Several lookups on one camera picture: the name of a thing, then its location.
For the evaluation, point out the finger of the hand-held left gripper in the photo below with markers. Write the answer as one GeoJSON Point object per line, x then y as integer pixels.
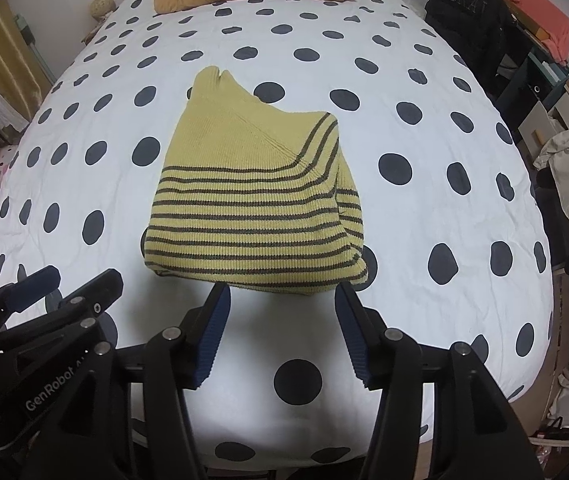
{"type": "Point", "coordinates": [99, 292]}
{"type": "Point", "coordinates": [34, 287]}

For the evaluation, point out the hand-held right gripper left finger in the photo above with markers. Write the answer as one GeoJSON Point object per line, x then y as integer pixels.
{"type": "Point", "coordinates": [213, 332]}

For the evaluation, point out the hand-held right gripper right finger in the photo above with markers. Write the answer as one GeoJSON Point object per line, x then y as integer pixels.
{"type": "Point", "coordinates": [350, 335]}

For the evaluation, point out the yellow striped knit sweater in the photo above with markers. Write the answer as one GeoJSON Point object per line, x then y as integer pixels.
{"type": "Point", "coordinates": [244, 210]}

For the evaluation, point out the white polka dot duvet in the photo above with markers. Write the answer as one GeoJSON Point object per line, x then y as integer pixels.
{"type": "Point", "coordinates": [414, 220]}

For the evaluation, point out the beige bed base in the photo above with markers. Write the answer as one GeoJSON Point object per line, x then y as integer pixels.
{"type": "Point", "coordinates": [547, 360]}

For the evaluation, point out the beige round plush toy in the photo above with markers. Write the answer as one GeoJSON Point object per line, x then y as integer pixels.
{"type": "Point", "coordinates": [102, 5]}

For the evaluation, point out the dark teal shelf unit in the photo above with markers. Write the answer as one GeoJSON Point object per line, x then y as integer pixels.
{"type": "Point", "coordinates": [519, 85]}

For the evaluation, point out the black backpack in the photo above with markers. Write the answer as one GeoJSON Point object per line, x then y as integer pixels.
{"type": "Point", "coordinates": [464, 15]}

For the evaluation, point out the coral pink cloth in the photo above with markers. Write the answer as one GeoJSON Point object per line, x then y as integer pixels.
{"type": "Point", "coordinates": [539, 15]}

